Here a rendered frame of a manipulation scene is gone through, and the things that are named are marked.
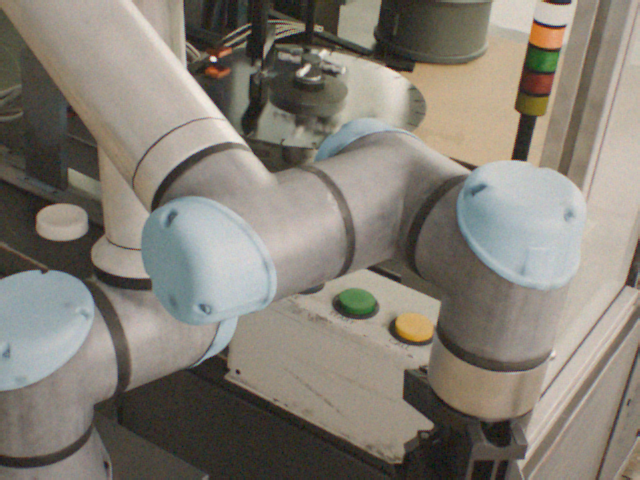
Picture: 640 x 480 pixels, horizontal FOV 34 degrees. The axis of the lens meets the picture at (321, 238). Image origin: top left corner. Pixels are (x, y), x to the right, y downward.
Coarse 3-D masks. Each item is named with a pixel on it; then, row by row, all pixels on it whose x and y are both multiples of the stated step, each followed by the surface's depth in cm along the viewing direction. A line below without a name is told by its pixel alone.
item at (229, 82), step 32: (224, 64) 152; (288, 64) 155; (352, 64) 157; (224, 96) 143; (256, 96) 144; (352, 96) 147; (384, 96) 148; (416, 96) 150; (256, 128) 136; (288, 128) 137; (320, 128) 138; (416, 128) 141
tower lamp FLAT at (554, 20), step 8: (544, 0) 135; (536, 8) 137; (544, 8) 136; (552, 8) 135; (560, 8) 135; (568, 8) 136; (536, 16) 137; (544, 16) 136; (552, 16) 136; (560, 16) 136; (568, 16) 137; (544, 24) 136; (552, 24) 136; (560, 24) 136
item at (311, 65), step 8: (280, 56) 145; (288, 56) 145; (296, 56) 145; (304, 56) 144; (312, 56) 144; (320, 56) 145; (304, 64) 143; (312, 64) 143; (320, 64) 144; (328, 64) 143; (296, 72) 141; (304, 72) 141; (312, 72) 144; (320, 72) 144; (336, 72) 143; (344, 72) 143
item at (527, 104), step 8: (520, 96) 143; (528, 96) 142; (536, 96) 142; (544, 96) 142; (520, 104) 143; (528, 104) 142; (536, 104) 142; (544, 104) 143; (520, 112) 143; (528, 112) 143; (536, 112) 143; (544, 112) 144
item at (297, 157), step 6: (282, 150) 150; (288, 150) 149; (294, 150) 148; (300, 150) 148; (306, 150) 148; (312, 150) 148; (282, 156) 151; (288, 156) 149; (294, 156) 149; (300, 156) 149; (306, 156) 149; (312, 156) 149; (288, 162) 150; (294, 162) 149; (300, 162) 149; (306, 162) 149
